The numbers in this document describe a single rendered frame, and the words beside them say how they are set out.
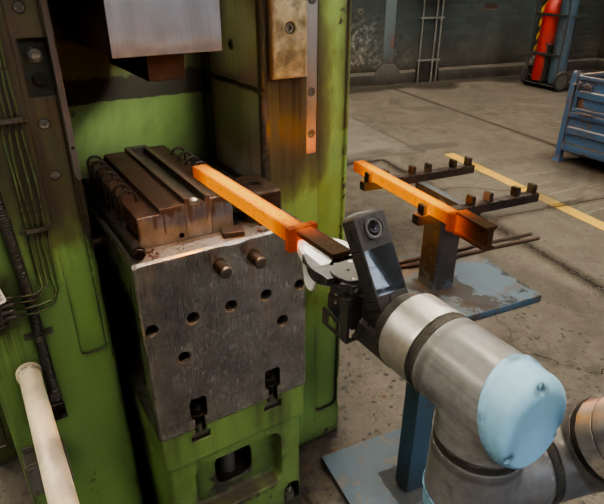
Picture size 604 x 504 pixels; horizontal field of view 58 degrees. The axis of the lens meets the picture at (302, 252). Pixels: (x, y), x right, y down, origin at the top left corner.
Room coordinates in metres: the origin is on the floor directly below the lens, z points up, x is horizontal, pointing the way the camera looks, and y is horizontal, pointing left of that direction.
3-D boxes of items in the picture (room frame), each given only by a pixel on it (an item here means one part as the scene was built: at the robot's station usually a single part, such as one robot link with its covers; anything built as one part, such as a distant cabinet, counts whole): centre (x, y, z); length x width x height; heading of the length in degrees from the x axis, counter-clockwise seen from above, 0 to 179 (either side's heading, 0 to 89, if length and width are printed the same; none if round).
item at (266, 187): (1.15, 0.11, 0.95); 0.12 x 0.08 x 0.06; 32
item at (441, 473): (0.40, -0.18, 0.94); 0.12 x 0.09 x 0.12; 107
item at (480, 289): (1.15, -0.33, 0.71); 0.40 x 0.30 x 0.02; 114
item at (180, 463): (1.22, 0.30, 0.23); 0.55 x 0.37 x 0.47; 32
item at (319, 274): (0.58, -0.03, 1.07); 0.09 x 0.05 x 0.02; 35
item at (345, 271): (0.54, -0.08, 1.05); 0.12 x 0.08 x 0.09; 32
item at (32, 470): (0.91, 0.60, 0.36); 0.09 x 0.07 x 0.12; 122
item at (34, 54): (1.03, 0.48, 1.24); 0.03 x 0.03 x 0.07; 32
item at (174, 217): (1.18, 0.34, 0.96); 0.42 x 0.20 x 0.09; 32
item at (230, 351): (1.22, 0.30, 0.69); 0.56 x 0.38 x 0.45; 32
